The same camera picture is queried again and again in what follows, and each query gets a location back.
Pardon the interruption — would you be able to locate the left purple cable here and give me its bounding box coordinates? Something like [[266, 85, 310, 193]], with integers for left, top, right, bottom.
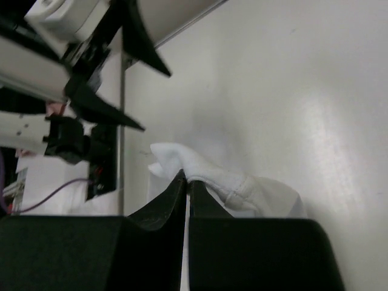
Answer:
[[0, 148, 92, 213]]

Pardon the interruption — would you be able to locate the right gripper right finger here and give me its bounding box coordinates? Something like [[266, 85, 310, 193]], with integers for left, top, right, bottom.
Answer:
[[189, 181, 345, 290]]

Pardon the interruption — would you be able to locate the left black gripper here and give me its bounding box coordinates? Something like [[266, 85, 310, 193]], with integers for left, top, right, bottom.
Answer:
[[61, 1, 172, 131]]

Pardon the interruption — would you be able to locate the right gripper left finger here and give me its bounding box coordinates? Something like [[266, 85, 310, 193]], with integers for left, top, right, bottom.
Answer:
[[1, 171, 186, 290]]

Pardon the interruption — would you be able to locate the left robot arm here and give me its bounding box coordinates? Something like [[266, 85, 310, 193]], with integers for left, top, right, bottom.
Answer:
[[1, 1, 171, 164]]

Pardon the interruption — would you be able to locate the white skirt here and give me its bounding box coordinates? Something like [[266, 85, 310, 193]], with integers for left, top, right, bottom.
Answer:
[[149, 142, 307, 218]]

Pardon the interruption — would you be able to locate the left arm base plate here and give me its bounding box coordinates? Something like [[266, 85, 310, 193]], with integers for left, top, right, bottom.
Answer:
[[86, 124, 118, 201]]

